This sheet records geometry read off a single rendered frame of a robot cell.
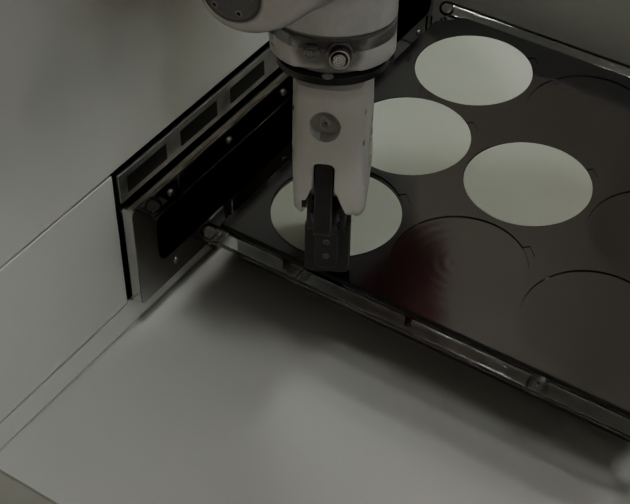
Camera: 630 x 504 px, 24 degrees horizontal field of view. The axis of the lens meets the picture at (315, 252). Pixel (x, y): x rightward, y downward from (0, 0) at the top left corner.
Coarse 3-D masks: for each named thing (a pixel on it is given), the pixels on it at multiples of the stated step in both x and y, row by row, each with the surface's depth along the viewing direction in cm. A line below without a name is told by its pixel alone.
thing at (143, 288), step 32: (416, 0) 137; (416, 32) 136; (256, 96) 115; (288, 96) 119; (224, 128) 112; (256, 128) 116; (288, 128) 124; (192, 160) 110; (256, 160) 121; (160, 192) 108; (224, 192) 118; (128, 224) 106; (192, 224) 115; (128, 256) 109; (160, 256) 112; (192, 256) 116; (128, 288) 112
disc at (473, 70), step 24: (432, 48) 127; (456, 48) 127; (480, 48) 127; (504, 48) 127; (432, 72) 125; (456, 72) 125; (480, 72) 125; (504, 72) 125; (528, 72) 125; (456, 96) 122; (480, 96) 122; (504, 96) 122
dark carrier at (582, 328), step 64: (576, 64) 126; (512, 128) 119; (576, 128) 119; (256, 192) 113; (448, 192) 113; (384, 256) 108; (448, 256) 108; (512, 256) 108; (576, 256) 108; (448, 320) 103; (512, 320) 103; (576, 320) 103; (576, 384) 99
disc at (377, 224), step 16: (288, 192) 113; (368, 192) 113; (384, 192) 113; (272, 208) 112; (288, 208) 112; (368, 208) 112; (384, 208) 112; (400, 208) 112; (288, 224) 111; (304, 224) 111; (352, 224) 111; (368, 224) 111; (384, 224) 111; (288, 240) 109; (304, 240) 109; (352, 240) 109; (368, 240) 109; (384, 240) 109
